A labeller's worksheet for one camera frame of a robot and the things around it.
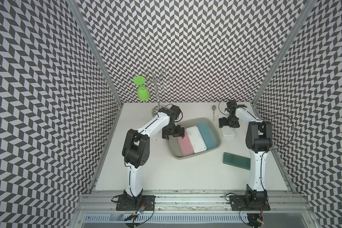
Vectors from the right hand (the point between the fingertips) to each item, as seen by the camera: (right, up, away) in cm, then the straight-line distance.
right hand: (227, 127), depth 104 cm
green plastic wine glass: (-60, +25, -9) cm, 66 cm away
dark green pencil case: (+2, -21, -13) cm, 24 cm away
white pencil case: (-23, -10, -10) cm, 27 cm away
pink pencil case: (-31, -10, -12) cm, 35 cm away
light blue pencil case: (-15, -5, -5) cm, 16 cm away
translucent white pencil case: (-1, -3, -7) cm, 7 cm away
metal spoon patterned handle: (-7, +15, +12) cm, 20 cm away
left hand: (-37, -5, -15) cm, 40 cm away
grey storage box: (-40, -10, -10) cm, 42 cm away
